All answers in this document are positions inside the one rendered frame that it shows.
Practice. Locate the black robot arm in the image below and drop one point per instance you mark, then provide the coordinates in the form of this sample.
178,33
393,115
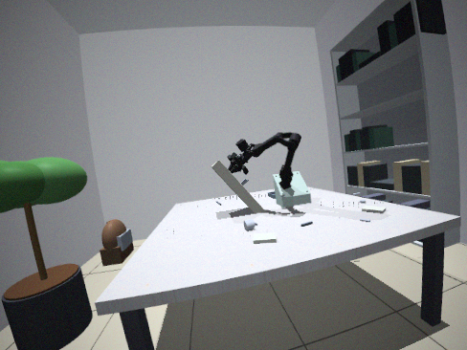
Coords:
292,144

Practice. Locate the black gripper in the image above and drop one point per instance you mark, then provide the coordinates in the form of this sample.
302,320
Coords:
235,166

